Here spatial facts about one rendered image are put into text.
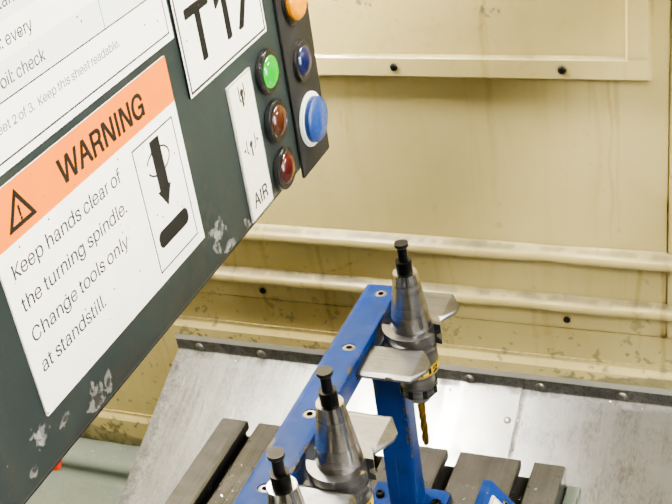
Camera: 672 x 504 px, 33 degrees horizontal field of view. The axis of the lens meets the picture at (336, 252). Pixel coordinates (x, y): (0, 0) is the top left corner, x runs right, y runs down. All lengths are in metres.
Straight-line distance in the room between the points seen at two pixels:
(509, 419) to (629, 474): 0.19
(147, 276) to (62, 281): 0.07
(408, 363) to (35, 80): 0.76
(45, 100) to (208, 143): 0.15
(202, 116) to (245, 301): 1.22
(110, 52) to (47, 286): 0.11
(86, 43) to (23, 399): 0.16
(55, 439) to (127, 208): 0.11
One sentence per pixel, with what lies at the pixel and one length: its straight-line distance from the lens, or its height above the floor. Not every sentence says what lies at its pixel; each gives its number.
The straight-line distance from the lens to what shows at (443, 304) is 1.27.
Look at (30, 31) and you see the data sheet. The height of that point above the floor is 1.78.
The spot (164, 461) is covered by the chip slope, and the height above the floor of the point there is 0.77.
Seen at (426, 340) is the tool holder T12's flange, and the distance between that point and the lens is 1.21.
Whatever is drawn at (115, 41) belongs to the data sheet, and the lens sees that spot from 0.54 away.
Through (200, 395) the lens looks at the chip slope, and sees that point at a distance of 1.88.
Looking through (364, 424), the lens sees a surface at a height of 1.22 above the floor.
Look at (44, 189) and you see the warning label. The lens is 0.50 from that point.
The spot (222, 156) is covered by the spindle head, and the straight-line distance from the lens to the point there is 0.64.
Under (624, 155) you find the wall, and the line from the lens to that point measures 1.50.
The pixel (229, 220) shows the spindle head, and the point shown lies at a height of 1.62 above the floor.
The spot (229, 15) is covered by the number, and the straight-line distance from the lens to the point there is 0.64.
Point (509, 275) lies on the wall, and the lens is 1.63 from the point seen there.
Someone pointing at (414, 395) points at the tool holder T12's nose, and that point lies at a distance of 1.26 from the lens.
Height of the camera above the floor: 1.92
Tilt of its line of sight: 30 degrees down
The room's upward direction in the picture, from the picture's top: 9 degrees counter-clockwise
